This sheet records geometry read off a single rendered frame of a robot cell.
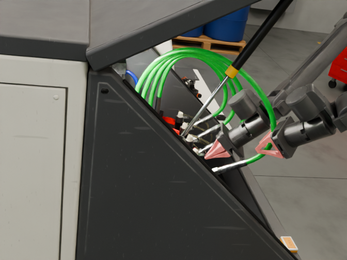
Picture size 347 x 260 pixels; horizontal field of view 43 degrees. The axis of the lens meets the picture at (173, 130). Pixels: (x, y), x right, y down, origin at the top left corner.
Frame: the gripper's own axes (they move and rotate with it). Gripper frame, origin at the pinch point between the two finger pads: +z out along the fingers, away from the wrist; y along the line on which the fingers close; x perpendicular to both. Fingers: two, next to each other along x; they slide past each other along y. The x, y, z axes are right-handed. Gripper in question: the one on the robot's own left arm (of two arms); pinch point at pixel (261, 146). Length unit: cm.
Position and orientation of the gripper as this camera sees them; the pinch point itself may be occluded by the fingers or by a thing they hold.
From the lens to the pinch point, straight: 114.4
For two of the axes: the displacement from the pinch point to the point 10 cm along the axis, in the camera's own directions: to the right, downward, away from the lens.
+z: -6.5, 3.1, 7.0
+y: -5.0, 5.1, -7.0
